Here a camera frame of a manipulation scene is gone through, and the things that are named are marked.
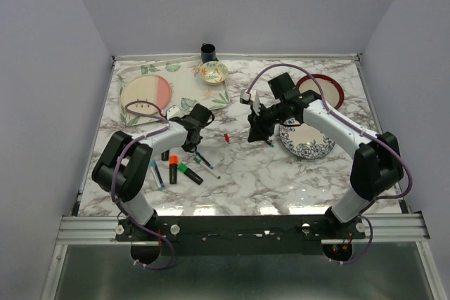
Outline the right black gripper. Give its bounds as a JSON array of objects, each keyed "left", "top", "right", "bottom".
[{"left": 247, "top": 101, "right": 288, "bottom": 143}]

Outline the green capped white marker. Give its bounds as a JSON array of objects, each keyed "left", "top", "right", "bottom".
[{"left": 194, "top": 157, "right": 221, "bottom": 179}]

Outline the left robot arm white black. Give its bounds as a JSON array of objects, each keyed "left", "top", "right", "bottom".
[{"left": 91, "top": 104, "right": 214, "bottom": 240}]

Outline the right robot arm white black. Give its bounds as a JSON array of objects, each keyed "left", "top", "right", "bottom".
[{"left": 240, "top": 73, "right": 404, "bottom": 238}]

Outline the light blue clear pen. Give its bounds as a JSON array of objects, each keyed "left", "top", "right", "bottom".
[{"left": 149, "top": 159, "right": 165, "bottom": 190}]

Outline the floral leaf serving tray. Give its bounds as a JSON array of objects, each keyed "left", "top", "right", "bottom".
[{"left": 115, "top": 57, "right": 230, "bottom": 126}]

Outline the blue floral white plate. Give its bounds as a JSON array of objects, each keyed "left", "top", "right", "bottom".
[{"left": 278, "top": 119, "right": 335, "bottom": 159}]

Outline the floral ceramic bowl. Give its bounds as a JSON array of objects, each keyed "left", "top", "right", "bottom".
[{"left": 199, "top": 61, "right": 229, "bottom": 86}]

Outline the orange capped black highlighter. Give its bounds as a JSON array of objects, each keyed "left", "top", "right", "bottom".
[{"left": 169, "top": 155, "right": 178, "bottom": 185}]

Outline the blue capped black highlighter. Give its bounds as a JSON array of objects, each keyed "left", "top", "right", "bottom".
[{"left": 161, "top": 150, "right": 169, "bottom": 162}]

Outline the green capped black highlighter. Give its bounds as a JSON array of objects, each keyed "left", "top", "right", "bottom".
[{"left": 177, "top": 163, "right": 204, "bottom": 185}]

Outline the pink cream round plate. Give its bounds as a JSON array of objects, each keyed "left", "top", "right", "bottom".
[{"left": 120, "top": 74, "right": 172, "bottom": 115}]

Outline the dark blue mug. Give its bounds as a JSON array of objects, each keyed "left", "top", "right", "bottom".
[{"left": 200, "top": 43, "right": 218, "bottom": 63}]

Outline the red rimmed beige plate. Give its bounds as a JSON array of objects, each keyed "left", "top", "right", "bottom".
[{"left": 296, "top": 74, "right": 345, "bottom": 109}]

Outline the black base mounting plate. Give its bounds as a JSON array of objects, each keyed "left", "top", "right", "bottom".
[{"left": 115, "top": 214, "right": 366, "bottom": 256}]

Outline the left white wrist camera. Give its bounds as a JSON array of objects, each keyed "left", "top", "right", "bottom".
[{"left": 165, "top": 105, "right": 185, "bottom": 120}]

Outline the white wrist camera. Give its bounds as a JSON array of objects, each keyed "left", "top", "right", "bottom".
[
  {"left": 239, "top": 89, "right": 261, "bottom": 116},
  {"left": 165, "top": 105, "right": 185, "bottom": 120}
]

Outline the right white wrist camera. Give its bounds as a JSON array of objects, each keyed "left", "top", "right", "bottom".
[{"left": 239, "top": 89, "right": 261, "bottom": 116}]

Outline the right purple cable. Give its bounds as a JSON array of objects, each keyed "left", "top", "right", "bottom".
[{"left": 245, "top": 63, "right": 413, "bottom": 266}]

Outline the aluminium frame rail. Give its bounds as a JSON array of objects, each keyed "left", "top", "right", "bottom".
[{"left": 56, "top": 214, "right": 430, "bottom": 244}]

